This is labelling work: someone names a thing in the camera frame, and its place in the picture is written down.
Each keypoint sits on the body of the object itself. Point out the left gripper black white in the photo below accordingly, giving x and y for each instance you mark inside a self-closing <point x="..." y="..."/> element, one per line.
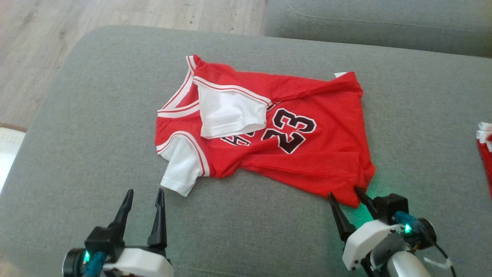
<point x="134" y="265"/>

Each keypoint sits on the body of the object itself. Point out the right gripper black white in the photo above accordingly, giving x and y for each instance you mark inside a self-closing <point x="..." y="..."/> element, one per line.
<point x="361" y="240"/>

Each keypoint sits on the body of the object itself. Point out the red basketball jersey number 23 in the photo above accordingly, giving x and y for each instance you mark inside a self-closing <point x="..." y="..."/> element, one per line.
<point x="319" y="146"/>

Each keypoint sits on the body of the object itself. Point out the red shorts white stripe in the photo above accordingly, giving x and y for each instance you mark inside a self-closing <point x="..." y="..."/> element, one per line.
<point x="487" y="161"/>

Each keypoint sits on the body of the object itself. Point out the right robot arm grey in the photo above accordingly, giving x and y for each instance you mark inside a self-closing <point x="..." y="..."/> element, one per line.
<point x="403" y="267"/>

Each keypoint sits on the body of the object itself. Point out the grey and yellow sofa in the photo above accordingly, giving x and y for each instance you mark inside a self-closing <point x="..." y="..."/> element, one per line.
<point x="77" y="154"/>

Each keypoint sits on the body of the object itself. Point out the white rug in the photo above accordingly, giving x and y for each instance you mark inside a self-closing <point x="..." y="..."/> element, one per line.
<point x="7" y="154"/>

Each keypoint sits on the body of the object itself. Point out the grey sofa back cushion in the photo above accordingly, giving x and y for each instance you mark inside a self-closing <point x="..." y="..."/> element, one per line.
<point x="365" y="23"/>

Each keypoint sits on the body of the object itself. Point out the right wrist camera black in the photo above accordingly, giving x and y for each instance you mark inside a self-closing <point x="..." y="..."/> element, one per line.
<point x="427" y="231"/>

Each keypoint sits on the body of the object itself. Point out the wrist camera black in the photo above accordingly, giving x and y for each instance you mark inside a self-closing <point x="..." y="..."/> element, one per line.
<point x="427" y="231"/>
<point x="73" y="263"/>

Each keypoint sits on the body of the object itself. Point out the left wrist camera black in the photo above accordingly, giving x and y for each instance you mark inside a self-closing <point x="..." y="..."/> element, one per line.
<point x="73" y="263"/>

